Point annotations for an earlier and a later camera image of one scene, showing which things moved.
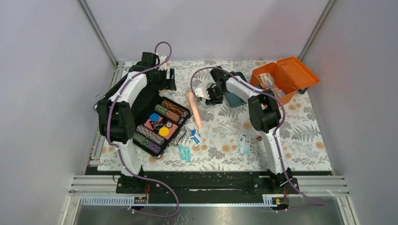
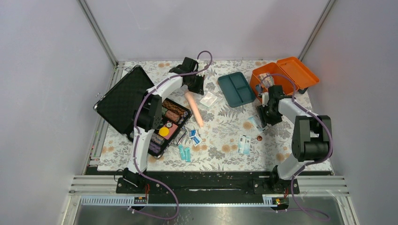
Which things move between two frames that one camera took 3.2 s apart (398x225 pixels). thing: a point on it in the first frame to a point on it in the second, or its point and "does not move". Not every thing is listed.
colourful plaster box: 267,79 does not move
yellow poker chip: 164,131 does not move
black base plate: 203,181 does not move
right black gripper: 210,101 to 261,110
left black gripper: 166,84 to 199,89
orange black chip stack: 166,103 does not move
